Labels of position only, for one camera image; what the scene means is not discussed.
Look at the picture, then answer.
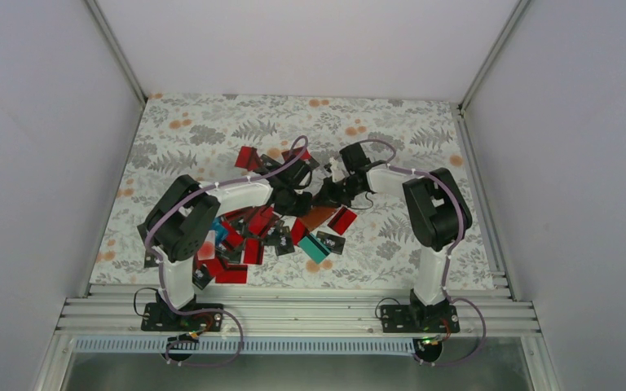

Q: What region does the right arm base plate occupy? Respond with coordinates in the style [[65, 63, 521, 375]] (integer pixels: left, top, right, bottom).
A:
[[379, 304, 461, 334]]

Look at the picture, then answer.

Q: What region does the aluminium rail frame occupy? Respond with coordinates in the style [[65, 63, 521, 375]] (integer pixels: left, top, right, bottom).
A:
[[36, 277, 559, 390]]

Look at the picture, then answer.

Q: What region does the red card far centre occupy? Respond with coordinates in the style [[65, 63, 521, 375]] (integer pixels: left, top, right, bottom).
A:
[[282, 147, 311, 161]]

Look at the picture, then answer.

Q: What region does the red card far left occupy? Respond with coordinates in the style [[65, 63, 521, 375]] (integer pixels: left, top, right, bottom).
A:
[[235, 146, 262, 171]]

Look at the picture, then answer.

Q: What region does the white card red blot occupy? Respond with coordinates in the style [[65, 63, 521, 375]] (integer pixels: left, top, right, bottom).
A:
[[196, 230, 216, 261]]

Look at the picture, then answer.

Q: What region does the teal card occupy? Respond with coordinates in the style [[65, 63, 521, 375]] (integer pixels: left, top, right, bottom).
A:
[[298, 234, 331, 265]]

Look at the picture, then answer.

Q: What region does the brown leather card holder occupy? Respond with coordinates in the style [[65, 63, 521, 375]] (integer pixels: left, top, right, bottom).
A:
[[298, 206, 337, 231]]

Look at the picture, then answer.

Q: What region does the red card bottom front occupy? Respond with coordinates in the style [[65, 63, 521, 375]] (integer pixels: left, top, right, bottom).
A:
[[214, 265, 249, 284]]

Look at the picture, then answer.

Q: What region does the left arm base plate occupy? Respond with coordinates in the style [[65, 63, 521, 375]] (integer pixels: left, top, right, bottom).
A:
[[140, 302, 223, 332]]

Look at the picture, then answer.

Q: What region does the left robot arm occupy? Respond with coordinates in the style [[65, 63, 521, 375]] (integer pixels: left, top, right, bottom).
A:
[[137, 157, 312, 330]]

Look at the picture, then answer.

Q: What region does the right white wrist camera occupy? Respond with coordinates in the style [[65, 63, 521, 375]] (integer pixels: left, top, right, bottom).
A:
[[325, 157, 345, 182]]

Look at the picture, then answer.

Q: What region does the red card pile centre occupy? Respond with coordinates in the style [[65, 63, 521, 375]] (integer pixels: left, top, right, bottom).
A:
[[211, 206, 311, 266]]

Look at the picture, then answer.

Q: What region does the red card near holder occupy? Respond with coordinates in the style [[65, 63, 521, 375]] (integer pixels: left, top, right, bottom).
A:
[[328, 207, 358, 235]]

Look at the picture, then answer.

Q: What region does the black vip card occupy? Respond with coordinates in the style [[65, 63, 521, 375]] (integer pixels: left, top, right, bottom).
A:
[[316, 231, 346, 255], [255, 154, 282, 175]]

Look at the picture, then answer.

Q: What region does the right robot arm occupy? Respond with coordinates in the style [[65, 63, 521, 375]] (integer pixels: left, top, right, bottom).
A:
[[312, 143, 473, 332]]

